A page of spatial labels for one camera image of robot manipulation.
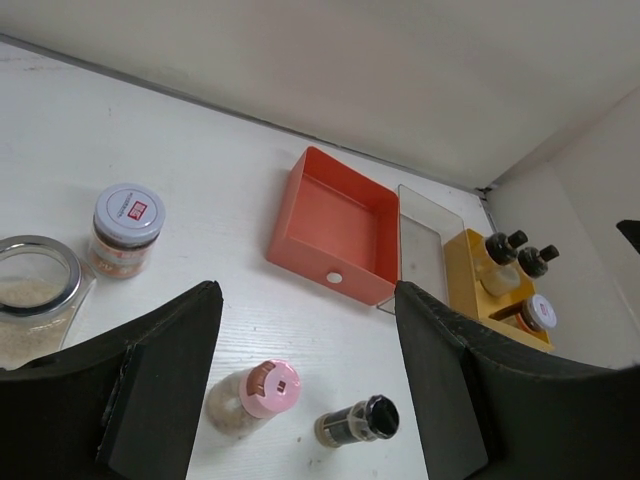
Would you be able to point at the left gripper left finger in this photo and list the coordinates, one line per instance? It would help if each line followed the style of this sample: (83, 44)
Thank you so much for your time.
(123, 405)

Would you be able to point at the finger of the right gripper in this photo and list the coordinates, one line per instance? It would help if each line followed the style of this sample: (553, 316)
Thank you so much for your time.
(630, 229)

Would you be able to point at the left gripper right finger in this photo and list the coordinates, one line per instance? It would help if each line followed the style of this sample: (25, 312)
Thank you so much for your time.
(489, 407)

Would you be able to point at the white-powder bottle black pump cap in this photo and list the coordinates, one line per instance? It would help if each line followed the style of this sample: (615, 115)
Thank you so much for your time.
(534, 262)

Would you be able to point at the small black pepper grinder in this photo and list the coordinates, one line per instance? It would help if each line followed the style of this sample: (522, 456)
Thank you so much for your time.
(375, 418)

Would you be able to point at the dark sauce jar white lid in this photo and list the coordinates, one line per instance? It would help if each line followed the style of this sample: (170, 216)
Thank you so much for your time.
(537, 314)

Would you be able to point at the pink cap spice bottle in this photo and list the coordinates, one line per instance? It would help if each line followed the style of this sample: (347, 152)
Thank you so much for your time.
(246, 400)

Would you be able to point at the brown-spice bottle black pump cap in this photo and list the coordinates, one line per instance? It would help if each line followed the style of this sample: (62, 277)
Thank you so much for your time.
(497, 274)

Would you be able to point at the pink sauce jar white lid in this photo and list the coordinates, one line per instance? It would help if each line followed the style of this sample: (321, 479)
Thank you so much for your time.
(127, 221)

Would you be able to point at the large glass jar metal lid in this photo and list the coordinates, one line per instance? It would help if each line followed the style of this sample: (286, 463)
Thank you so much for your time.
(44, 285)

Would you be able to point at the yellow plastic bin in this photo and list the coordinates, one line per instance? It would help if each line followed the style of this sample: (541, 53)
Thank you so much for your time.
(467, 296)

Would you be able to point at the clear plastic bin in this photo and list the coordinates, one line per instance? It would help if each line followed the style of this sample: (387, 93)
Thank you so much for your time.
(424, 229)

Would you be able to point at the red orange plastic bin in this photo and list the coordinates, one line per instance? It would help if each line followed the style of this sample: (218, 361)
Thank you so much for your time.
(338, 228)

